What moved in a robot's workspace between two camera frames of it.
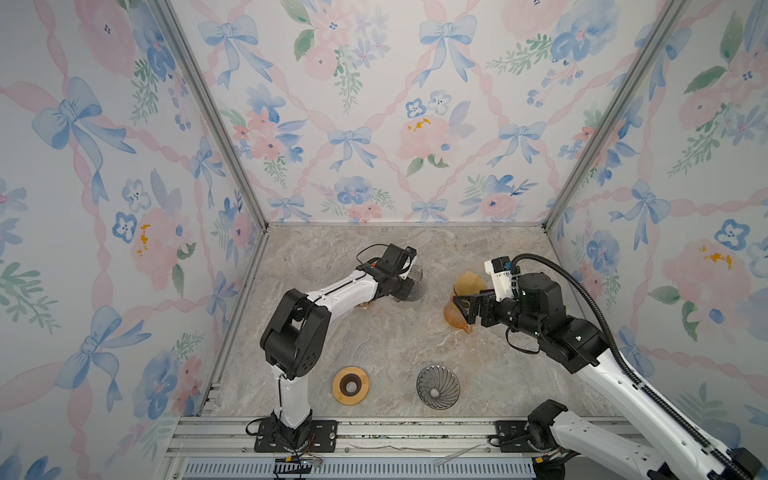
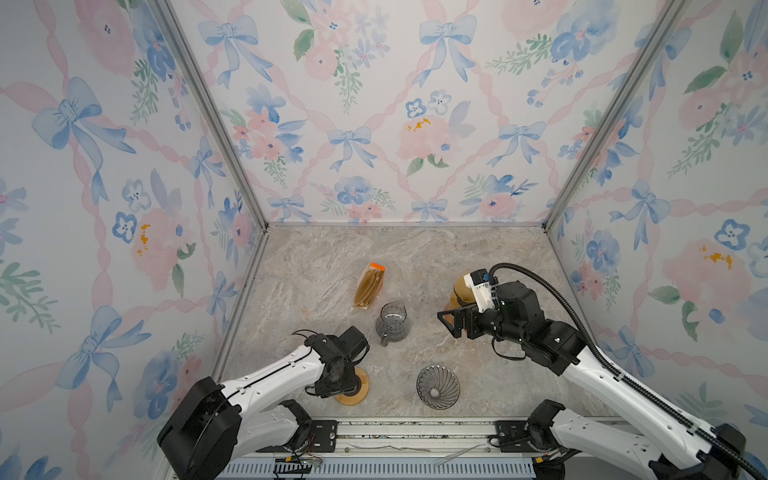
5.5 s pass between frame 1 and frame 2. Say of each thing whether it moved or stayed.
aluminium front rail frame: stayed
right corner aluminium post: stayed
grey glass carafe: moved
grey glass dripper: stayed
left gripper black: moved
